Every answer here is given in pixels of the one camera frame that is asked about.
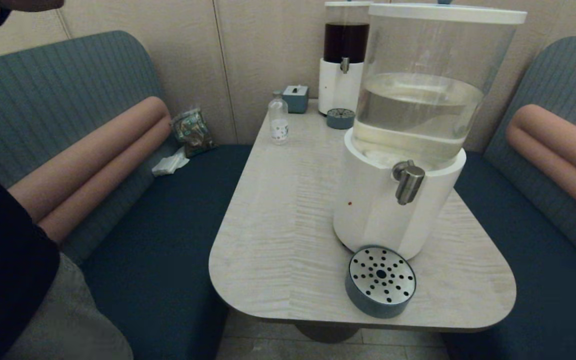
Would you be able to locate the steel water dispenser tap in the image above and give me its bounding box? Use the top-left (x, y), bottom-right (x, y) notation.
top-left (392, 160), bottom-right (426, 206)

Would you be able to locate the clear plastic bottle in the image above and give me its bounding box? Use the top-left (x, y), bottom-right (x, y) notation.
top-left (268, 91), bottom-right (289, 146)

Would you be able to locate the small blue perforated drip tray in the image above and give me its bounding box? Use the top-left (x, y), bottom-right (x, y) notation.
top-left (326, 108), bottom-right (356, 130)

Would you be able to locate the small blue tissue box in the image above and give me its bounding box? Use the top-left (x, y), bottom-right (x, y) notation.
top-left (282, 84), bottom-right (310, 114)

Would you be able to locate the large clear water dispenser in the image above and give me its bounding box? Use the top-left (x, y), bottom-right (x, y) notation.
top-left (332, 1), bottom-right (529, 261)

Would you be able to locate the small dark drink dispenser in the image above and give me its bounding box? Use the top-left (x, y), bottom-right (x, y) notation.
top-left (318, 0), bottom-right (373, 116)

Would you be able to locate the crinkled snack bag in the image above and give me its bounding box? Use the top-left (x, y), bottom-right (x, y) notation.
top-left (169, 107), bottom-right (217, 159)

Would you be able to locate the white crumpled tissue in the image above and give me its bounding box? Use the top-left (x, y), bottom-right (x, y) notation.
top-left (151, 147), bottom-right (190, 178)

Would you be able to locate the dark blue bench seat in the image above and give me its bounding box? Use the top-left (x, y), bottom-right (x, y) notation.
top-left (440, 151), bottom-right (576, 360)
top-left (78, 145), bottom-right (254, 360)

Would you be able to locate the large blue perforated drip tray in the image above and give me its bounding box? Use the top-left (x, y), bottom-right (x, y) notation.
top-left (345, 245), bottom-right (418, 319)

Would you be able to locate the pink bench bolster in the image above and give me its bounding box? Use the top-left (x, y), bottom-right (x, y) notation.
top-left (7, 96), bottom-right (173, 246)
top-left (506, 104), bottom-right (576, 227)

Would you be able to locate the grey-blue ribbed bench backrest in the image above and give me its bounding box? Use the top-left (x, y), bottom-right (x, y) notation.
top-left (0, 30), bottom-right (181, 266)
top-left (483, 36), bottom-right (576, 279)

